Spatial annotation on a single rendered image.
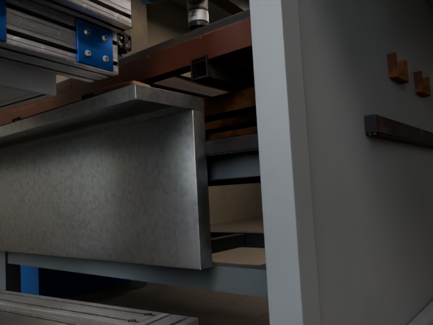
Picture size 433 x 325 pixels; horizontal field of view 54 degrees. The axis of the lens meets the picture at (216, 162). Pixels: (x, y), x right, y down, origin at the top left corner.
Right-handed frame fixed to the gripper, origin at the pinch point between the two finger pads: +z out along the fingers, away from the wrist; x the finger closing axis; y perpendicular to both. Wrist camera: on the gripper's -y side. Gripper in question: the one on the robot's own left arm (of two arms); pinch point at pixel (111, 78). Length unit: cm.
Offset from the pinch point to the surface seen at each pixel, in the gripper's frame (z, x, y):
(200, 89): 4.4, 23.0, 20.5
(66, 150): 26.4, -20.3, 4.4
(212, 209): 67, 401, -294
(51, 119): 21.8, -36.3, 24.4
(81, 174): 33.9, -20.3, 11.7
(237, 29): 6, -16, 66
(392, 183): 41, -4, 92
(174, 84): 4.8, 9.8, 20.5
